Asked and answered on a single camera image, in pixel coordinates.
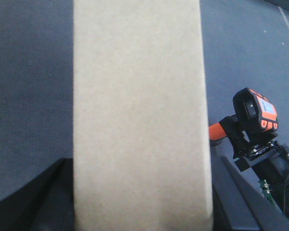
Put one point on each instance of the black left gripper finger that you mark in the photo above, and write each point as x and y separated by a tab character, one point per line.
44	204

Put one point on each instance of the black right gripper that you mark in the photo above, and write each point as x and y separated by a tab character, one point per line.
236	204

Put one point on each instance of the orange black barcode scanner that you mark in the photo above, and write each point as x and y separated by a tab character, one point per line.
257	117

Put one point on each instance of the small brown cardboard package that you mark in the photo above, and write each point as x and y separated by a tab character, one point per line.
140	122

